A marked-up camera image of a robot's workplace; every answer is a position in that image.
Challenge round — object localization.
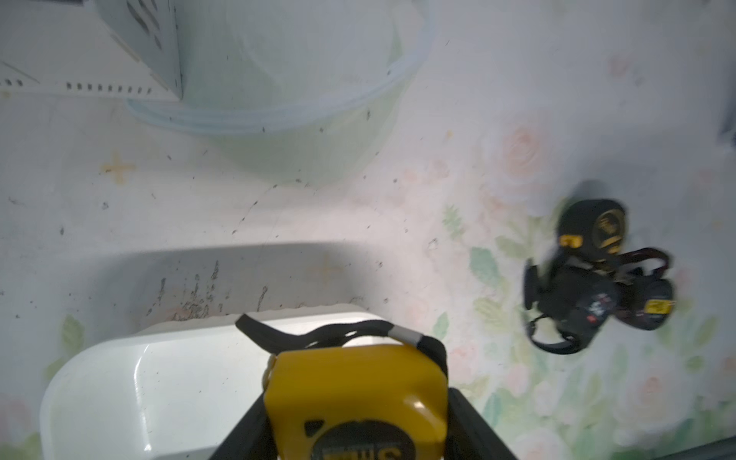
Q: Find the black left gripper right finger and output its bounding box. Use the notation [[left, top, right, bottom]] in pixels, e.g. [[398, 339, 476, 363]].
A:
[[445, 388, 517, 460]]

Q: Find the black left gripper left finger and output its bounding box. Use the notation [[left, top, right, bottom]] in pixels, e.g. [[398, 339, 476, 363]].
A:
[[209, 394, 276, 460]]

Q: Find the black 5M tape measure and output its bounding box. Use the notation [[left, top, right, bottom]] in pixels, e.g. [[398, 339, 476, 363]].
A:
[[522, 260, 621, 356]]

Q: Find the small black yellow tape measure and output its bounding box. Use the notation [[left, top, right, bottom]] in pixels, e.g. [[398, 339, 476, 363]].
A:
[[614, 247, 675, 331]]

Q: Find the black 3m tape measure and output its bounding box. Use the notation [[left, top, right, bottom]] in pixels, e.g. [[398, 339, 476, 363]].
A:
[[557, 199, 627, 261]]

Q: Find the white plastic storage box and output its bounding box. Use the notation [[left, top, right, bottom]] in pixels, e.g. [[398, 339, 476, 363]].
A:
[[38, 303, 404, 460]]

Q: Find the cream desktop file organizer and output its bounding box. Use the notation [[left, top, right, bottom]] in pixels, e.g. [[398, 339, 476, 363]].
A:
[[1, 0, 183, 102]]

